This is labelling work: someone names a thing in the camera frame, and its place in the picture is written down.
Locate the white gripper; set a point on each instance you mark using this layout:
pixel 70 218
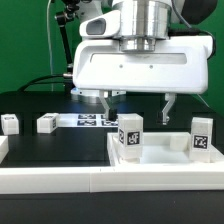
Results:
pixel 177 65

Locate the white square tabletop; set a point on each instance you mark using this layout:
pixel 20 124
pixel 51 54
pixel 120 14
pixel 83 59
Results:
pixel 158 148

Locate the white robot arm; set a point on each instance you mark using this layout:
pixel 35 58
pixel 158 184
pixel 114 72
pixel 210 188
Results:
pixel 142 46

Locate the white sheet with fiducial tags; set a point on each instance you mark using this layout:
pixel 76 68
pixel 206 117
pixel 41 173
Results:
pixel 97 120

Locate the white U-shaped obstacle fence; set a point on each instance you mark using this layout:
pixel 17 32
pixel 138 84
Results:
pixel 195 176

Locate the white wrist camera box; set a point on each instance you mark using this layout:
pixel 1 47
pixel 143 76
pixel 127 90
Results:
pixel 106 26

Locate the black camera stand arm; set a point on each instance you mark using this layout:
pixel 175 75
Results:
pixel 62 18

